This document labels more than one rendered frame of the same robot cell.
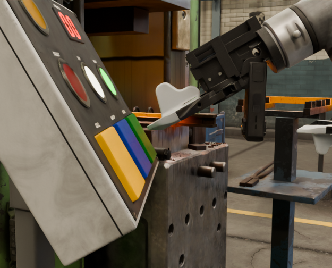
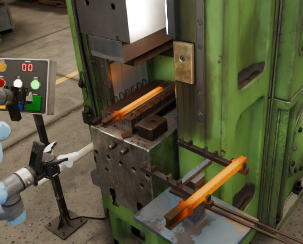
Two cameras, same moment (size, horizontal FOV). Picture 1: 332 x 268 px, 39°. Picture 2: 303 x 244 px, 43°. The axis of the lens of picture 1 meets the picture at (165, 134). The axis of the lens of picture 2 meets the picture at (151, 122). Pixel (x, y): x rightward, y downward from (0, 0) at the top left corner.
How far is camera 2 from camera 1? 2.38 m
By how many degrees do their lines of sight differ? 99
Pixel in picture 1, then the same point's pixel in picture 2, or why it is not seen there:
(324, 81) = not seen: outside the picture
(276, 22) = not seen: outside the picture
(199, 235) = (120, 172)
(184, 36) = (183, 73)
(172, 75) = (180, 95)
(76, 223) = not seen: outside the picture
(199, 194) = (117, 154)
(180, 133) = (123, 123)
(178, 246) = (103, 161)
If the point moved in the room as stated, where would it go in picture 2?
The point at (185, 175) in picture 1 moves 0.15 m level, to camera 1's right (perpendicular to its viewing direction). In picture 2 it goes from (102, 137) to (92, 156)
